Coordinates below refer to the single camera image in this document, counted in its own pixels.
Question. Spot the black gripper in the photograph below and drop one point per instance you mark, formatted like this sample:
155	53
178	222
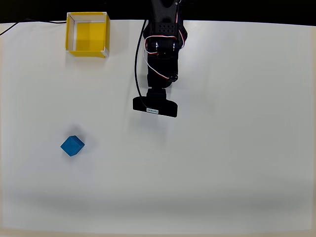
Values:
158	83

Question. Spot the blue cube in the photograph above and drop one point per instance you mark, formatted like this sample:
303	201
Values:
72	146

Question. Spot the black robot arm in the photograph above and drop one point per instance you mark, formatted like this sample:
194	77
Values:
164	14

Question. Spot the yellow open box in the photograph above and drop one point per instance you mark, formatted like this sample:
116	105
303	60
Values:
89	34

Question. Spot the black camera with white label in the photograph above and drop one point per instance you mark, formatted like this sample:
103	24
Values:
158	105

